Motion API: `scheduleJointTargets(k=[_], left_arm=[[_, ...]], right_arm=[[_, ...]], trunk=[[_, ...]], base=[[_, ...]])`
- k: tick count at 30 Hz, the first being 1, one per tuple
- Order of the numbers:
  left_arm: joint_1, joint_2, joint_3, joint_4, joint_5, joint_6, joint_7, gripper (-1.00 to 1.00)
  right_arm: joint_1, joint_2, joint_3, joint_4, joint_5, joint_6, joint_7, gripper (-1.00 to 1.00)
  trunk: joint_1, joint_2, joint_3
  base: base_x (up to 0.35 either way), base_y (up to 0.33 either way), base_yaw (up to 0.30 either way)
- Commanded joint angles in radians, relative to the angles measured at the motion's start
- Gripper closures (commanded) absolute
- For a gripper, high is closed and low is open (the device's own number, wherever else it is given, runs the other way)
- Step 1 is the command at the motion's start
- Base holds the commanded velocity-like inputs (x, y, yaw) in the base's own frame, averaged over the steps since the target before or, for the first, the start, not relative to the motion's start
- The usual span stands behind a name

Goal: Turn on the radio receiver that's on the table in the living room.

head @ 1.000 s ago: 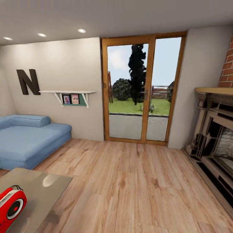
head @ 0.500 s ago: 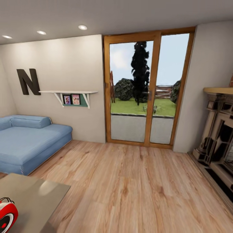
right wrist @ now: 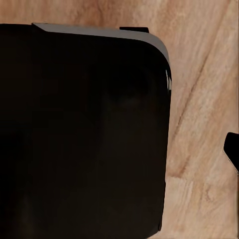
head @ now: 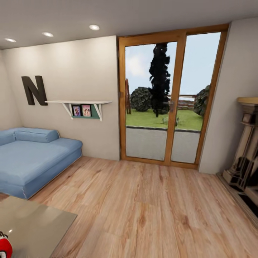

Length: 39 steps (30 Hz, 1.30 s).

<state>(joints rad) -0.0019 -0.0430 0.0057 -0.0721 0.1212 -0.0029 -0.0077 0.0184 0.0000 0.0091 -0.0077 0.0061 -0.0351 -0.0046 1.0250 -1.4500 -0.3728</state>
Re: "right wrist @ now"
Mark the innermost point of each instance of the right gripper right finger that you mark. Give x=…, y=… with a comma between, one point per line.
x=231, y=148

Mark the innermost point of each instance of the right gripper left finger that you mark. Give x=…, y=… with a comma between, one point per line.
x=12, y=148

